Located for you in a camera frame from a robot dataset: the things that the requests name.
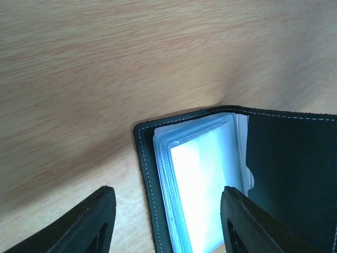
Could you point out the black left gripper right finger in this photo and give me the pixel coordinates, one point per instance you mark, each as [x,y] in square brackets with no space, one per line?
[248,228]

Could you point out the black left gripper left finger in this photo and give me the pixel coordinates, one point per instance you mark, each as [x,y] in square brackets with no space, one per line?
[88,227]

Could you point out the black leather card holder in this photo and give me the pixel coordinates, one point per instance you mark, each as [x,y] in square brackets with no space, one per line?
[285,162]

